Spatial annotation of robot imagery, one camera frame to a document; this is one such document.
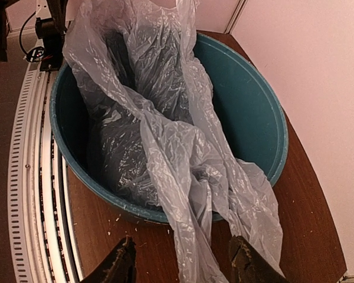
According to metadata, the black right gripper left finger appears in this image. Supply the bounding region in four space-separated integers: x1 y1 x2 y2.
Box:
82 236 136 283

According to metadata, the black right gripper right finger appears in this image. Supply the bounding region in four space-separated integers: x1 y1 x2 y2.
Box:
229 236 288 283

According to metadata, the translucent blue trash bag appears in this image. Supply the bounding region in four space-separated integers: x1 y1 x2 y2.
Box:
63 1 282 282

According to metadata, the aluminium front rail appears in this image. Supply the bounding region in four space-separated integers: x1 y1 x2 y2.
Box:
8 63 84 282

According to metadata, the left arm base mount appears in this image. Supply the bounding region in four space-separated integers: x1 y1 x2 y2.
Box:
20 0 68 72

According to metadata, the aluminium corner post left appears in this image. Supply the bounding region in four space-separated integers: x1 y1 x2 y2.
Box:
224 0 248 34

